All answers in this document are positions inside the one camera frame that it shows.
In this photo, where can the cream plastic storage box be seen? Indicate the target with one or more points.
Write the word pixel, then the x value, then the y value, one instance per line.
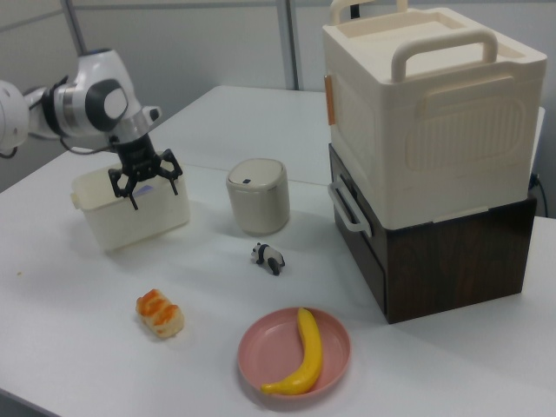
pixel 434 143

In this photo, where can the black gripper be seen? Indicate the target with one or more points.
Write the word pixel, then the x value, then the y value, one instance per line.
pixel 138 160

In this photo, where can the white translucent plastic box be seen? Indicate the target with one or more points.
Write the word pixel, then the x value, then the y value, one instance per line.
pixel 130 226

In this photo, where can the black pole stand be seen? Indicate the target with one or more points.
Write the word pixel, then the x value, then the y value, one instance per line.
pixel 355 11

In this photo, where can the cream mini trash can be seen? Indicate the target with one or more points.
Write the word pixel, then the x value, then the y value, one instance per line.
pixel 258 204

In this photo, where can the purple cube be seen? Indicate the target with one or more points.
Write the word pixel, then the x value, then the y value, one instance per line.
pixel 146 189

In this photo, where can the yellow toy banana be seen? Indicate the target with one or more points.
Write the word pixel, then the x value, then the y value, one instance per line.
pixel 310 347

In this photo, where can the toy bread with orange topping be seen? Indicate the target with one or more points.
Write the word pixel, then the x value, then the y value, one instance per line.
pixel 160 315

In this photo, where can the pink plate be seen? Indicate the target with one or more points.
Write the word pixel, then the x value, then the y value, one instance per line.
pixel 273 347

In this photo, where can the dark brown wooden drawer box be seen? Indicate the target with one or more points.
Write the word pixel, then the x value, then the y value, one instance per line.
pixel 434 269

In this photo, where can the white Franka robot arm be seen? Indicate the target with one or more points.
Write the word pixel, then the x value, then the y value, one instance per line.
pixel 100 74

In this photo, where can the panda toy figure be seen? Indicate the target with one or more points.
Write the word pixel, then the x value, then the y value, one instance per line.
pixel 269 257

